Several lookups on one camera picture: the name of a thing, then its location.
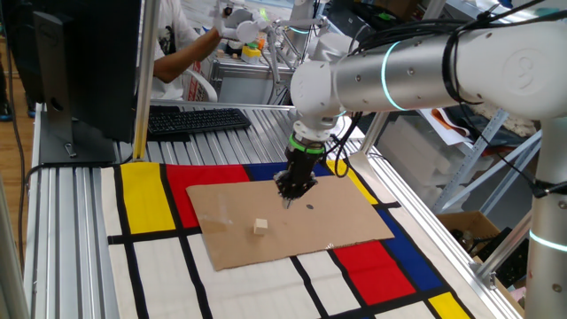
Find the black computer monitor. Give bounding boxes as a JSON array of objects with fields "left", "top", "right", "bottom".
[{"left": 15, "top": 0, "right": 144, "bottom": 166}]

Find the black cable with connector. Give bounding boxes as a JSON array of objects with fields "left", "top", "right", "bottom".
[{"left": 460, "top": 101, "right": 567, "bottom": 199}]

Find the brown cardboard sheet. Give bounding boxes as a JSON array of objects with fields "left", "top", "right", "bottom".
[{"left": 185, "top": 173, "right": 396, "bottom": 272}]

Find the black camera cable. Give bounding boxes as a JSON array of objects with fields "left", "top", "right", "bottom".
[{"left": 325, "top": 0, "right": 567, "bottom": 178}]

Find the long aluminium frame rail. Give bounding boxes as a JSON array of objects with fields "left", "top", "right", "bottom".
[{"left": 349, "top": 152, "right": 523, "bottom": 319}]

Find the colour block patterned cloth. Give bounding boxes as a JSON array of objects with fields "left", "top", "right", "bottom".
[{"left": 100, "top": 159, "right": 478, "bottom": 319}]

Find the brown cardboard box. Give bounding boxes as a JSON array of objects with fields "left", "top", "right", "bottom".
[{"left": 436, "top": 210, "right": 526, "bottom": 314}]

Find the black monitor cable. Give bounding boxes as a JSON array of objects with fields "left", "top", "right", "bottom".
[{"left": 3, "top": 26, "right": 28, "bottom": 271}]

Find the white plastic chair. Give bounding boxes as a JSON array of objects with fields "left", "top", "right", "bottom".
[{"left": 183, "top": 68, "right": 220, "bottom": 104}]

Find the black keyboard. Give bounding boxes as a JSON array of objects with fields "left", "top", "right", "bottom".
[{"left": 147, "top": 105, "right": 252, "bottom": 143}]

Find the aluminium frame post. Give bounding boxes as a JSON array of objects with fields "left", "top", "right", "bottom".
[
  {"left": 474, "top": 212, "right": 532, "bottom": 290},
  {"left": 131, "top": 0, "right": 162, "bottom": 162}
]

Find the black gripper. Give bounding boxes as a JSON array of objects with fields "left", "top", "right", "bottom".
[{"left": 273, "top": 148, "right": 327, "bottom": 210}]

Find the bare person forearm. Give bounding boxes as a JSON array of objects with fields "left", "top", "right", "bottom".
[{"left": 152, "top": 27, "right": 222, "bottom": 84}]

